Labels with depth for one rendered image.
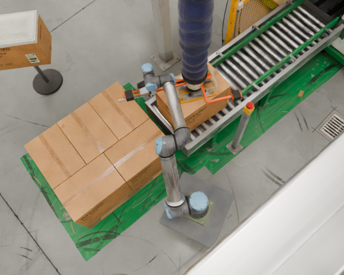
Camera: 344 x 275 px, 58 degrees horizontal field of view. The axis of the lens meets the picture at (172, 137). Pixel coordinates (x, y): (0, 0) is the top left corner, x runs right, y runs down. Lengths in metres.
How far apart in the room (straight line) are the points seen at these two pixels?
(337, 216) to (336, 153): 0.06
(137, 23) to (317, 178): 4.56
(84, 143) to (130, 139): 0.47
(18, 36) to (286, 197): 3.51
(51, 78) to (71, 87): 0.31
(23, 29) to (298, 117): 3.23
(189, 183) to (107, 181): 0.82
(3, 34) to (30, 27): 0.29
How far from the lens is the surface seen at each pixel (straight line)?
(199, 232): 2.74
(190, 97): 2.88
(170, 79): 2.44
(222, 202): 2.79
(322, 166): 0.31
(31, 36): 3.62
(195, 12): 2.06
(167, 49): 4.10
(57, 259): 3.75
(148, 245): 3.51
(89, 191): 3.15
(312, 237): 0.29
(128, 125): 3.29
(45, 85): 4.49
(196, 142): 3.10
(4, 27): 3.84
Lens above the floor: 3.48
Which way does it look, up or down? 67 degrees down
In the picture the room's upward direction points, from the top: 8 degrees counter-clockwise
